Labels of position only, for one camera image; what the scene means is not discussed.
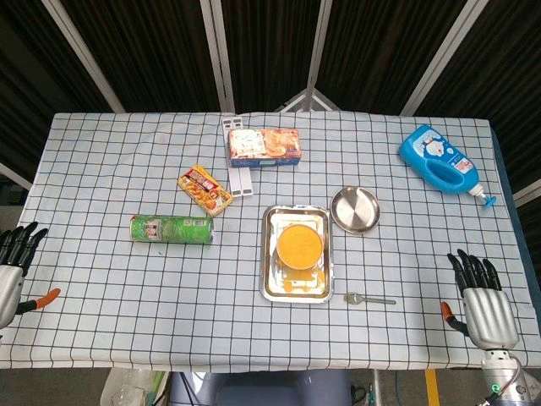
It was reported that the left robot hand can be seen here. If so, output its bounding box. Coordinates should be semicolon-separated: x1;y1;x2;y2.
0;221;62;330

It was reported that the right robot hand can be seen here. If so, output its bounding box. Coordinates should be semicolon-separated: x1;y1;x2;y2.
440;248;520;350

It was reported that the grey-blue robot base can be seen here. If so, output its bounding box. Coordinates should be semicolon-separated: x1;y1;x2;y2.
168;370;352;406

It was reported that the beige bowl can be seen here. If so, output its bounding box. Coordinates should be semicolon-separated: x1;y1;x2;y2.
276;223;325;271

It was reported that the white checked tablecloth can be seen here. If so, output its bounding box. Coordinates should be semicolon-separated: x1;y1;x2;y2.
0;111;541;374

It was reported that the white table leg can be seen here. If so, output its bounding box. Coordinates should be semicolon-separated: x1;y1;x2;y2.
371;369;384;406

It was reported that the clear plastic bag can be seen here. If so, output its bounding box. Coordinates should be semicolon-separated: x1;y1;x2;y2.
100;367;170;406

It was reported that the round steel plate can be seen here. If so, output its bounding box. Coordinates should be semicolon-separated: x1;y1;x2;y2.
330;186;381;235

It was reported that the green chip can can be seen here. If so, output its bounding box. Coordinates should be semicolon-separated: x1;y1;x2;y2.
128;214;215;245

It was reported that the blue detergent bottle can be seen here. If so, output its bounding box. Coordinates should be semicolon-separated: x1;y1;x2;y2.
399;123;499;211

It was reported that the yellow curry box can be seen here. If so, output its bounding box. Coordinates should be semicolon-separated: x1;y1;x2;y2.
177;164;234;218

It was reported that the rectangular steel tray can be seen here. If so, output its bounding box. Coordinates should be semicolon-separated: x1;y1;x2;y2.
259;204;335;304

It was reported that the white sealing clip bar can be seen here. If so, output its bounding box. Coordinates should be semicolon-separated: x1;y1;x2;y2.
232;118;255;197
221;118;243;198

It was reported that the dark white-framed folding screen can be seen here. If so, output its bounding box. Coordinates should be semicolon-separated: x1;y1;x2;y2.
0;0;541;208

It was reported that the orange blue cookie box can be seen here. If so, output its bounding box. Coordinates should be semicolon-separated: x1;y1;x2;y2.
227;128;303;169

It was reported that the white metal screen foot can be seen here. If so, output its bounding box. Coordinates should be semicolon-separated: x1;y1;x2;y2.
274;87;342;113

